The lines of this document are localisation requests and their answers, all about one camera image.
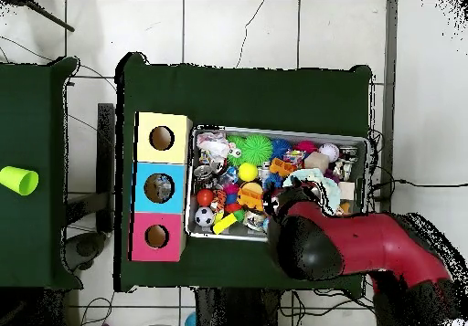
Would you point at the mint knitted cloth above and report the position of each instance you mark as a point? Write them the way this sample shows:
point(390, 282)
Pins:
point(310, 175)

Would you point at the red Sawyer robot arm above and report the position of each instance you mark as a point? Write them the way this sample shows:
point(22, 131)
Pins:
point(365, 245)

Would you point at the wooden box with three holes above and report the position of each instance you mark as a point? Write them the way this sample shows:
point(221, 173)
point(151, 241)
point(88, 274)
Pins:
point(172, 154)

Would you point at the white baseball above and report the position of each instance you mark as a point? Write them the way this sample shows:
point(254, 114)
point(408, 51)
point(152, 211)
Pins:
point(329, 152)

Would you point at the orange long toy block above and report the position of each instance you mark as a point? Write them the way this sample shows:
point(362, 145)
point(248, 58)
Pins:
point(281, 166)

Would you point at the green spiky rubber ball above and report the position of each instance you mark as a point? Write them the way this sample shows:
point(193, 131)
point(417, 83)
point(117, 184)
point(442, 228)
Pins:
point(256, 150)

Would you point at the yellow smooth ball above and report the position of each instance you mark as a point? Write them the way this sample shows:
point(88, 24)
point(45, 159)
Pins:
point(248, 172)

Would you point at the tiger striped plush toy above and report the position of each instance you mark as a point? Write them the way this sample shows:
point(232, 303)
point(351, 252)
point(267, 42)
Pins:
point(220, 200)

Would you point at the yellow toy block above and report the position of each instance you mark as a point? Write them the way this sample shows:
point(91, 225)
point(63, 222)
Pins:
point(223, 223)

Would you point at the orange-red smooth ball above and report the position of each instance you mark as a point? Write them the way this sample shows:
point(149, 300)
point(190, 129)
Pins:
point(204, 197)

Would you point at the silver drink can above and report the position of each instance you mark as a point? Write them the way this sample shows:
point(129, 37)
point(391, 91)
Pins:
point(203, 173)

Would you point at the small soccer ball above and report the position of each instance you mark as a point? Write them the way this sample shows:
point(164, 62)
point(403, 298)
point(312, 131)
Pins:
point(204, 217)

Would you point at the dark green table cloth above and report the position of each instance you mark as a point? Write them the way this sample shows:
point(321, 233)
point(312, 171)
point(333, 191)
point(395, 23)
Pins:
point(33, 103)
point(237, 96)

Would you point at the light blue ball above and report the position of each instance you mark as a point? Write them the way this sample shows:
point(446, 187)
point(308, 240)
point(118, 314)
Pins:
point(191, 321)

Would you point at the grey rounded stand foot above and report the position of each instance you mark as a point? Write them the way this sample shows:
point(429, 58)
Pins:
point(86, 247)

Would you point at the lime green plastic cup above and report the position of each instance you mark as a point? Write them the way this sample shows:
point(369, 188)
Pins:
point(18, 180)

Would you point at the dark thin rod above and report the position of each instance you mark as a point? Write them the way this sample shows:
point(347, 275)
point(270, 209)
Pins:
point(55, 19)

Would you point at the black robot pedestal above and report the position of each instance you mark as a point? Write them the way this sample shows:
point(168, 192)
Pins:
point(234, 309)

